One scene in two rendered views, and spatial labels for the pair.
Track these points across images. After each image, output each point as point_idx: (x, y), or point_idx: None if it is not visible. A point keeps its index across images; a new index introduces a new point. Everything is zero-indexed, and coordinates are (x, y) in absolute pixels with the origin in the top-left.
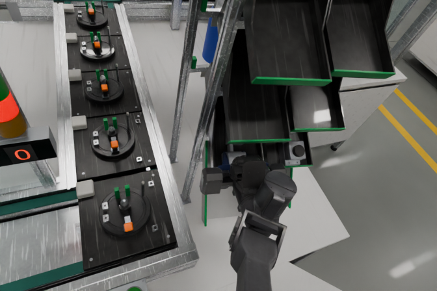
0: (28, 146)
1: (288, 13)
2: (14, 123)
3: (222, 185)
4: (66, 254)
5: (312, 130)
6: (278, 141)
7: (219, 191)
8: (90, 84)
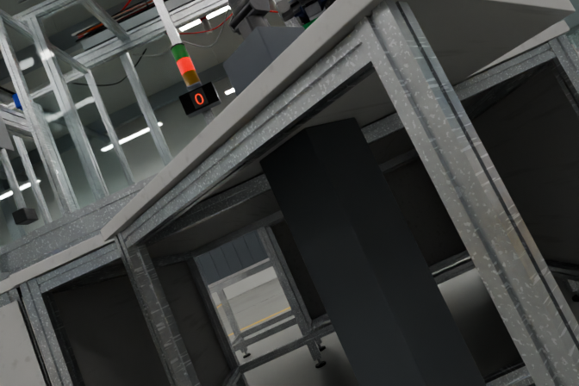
0: (201, 90)
1: None
2: (192, 72)
3: (290, 4)
4: None
5: None
6: None
7: (289, 6)
8: None
